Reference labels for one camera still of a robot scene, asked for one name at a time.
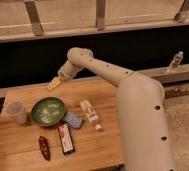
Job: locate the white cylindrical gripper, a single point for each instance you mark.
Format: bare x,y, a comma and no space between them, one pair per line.
67,72

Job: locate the red black candy bar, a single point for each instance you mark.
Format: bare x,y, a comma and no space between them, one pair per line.
66,139

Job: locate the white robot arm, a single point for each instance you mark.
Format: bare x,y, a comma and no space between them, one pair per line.
140,108

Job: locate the right metal railing post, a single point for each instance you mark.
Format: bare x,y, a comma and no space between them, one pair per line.
181,15

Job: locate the middle metal railing post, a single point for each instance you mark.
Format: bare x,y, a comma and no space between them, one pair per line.
100,14

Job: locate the blue sponge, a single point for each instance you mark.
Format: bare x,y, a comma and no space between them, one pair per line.
73,120

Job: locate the translucent plastic cup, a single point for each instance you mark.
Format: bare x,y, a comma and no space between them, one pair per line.
16,110

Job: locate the green ceramic bowl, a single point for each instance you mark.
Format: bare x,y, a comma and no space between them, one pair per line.
48,111

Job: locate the metal railing post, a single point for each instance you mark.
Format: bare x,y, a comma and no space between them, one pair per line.
181,15
100,14
33,17

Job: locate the small white bottle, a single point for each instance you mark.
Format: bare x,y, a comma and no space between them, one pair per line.
91,114

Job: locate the left metal railing post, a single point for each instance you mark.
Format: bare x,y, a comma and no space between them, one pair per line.
33,17

